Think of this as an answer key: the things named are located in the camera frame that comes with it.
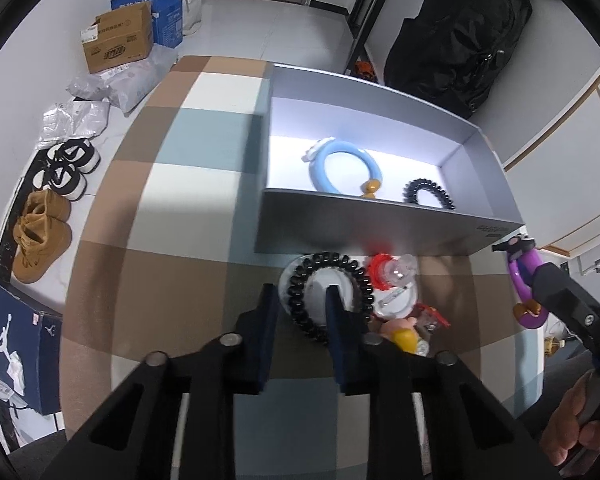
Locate blue shoe box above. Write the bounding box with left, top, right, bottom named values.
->
left=0, top=275, right=65, bottom=416

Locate black backpack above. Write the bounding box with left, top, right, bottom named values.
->
left=384, top=0, right=533, bottom=121

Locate purple ring bracelet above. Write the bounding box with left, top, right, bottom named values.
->
left=492, top=235, right=553, bottom=331

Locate grey cardboard box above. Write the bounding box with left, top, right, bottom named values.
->
left=254, top=62, right=526, bottom=257

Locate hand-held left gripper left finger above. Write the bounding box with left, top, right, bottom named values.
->
left=40, top=284, right=281, bottom=480

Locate small red trinket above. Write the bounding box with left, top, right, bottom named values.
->
left=412, top=305, right=451, bottom=332

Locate black and white sneaker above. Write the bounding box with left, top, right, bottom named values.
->
left=45, top=139, right=102, bottom=173
left=32, top=160, right=88, bottom=201

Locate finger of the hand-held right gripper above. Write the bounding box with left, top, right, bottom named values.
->
left=530, top=262, right=600, bottom=378

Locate white plastic mailer bag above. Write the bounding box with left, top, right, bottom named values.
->
left=105, top=45, right=176, bottom=118

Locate grey plastic mailer bag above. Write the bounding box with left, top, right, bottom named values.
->
left=66, top=72, right=113, bottom=101

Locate large black spiral hair tie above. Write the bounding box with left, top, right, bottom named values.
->
left=287, top=254, right=376, bottom=344

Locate white wood-trimmed cabinet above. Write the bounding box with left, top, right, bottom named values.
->
left=500, top=60, right=600, bottom=261

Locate person's right hand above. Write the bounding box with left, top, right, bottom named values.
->
left=539, top=370, right=600, bottom=471

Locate blue cardboard carton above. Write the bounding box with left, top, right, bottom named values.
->
left=111, top=0, right=185, bottom=50

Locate yellow duck trinket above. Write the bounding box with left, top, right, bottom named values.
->
left=380, top=317, right=433, bottom=358

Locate light blue ring bracelet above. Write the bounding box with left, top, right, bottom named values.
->
left=302, top=137, right=385, bottom=199

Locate brown cardboard carton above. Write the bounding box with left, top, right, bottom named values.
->
left=80, top=1, right=155, bottom=75

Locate brown boot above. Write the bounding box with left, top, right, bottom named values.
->
left=20, top=189, right=72, bottom=231
left=11, top=212, right=74, bottom=284

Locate small black spiral hair tie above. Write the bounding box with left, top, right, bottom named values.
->
left=402, top=177, right=458, bottom=209

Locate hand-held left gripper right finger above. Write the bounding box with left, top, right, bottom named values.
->
left=326, top=285, right=562, bottom=480

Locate red and clear hair clip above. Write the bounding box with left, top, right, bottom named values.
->
left=365, top=254, right=418, bottom=293

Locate silver plastic mailer bag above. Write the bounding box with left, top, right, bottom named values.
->
left=37, top=100, right=112, bottom=148

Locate checkered tablecloth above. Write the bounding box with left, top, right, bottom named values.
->
left=60, top=55, right=548, bottom=480

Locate white round pin badge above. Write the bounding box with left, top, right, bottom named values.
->
left=278, top=255, right=363, bottom=328
left=372, top=281, right=421, bottom=321

